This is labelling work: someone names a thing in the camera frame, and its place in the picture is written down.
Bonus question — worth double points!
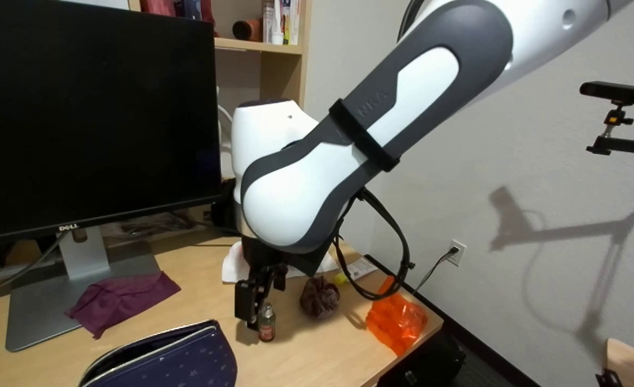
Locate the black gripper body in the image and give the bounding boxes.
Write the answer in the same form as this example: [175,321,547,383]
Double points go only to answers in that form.
[241,237,289,288]

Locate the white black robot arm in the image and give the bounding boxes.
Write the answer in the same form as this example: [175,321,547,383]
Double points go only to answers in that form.
[230,0,633,328]

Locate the navy dotted purse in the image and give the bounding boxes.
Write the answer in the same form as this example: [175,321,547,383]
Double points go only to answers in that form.
[81,321,236,387]

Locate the purple round pouch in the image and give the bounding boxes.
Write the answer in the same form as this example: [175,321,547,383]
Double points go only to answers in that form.
[301,277,341,319]

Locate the yellow green marker pen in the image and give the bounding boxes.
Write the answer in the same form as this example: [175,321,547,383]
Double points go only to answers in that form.
[334,268,365,287]

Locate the orange plastic bag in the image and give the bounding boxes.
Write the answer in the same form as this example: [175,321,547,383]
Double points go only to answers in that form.
[365,293,428,354]

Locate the purple cloth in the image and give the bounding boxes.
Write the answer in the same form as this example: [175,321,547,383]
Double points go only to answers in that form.
[68,271,180,339]

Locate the black backpack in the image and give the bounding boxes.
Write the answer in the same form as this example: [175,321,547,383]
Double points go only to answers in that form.
[377,333,466,387]

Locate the black computer monitor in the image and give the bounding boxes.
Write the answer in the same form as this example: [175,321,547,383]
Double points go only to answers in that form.
[0,0,221,352]

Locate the white wall power outlet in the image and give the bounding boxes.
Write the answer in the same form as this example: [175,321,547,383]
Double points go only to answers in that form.
[449,238,466,267]

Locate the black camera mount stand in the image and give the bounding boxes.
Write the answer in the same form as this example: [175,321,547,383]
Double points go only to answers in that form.
[579,82,634,154]

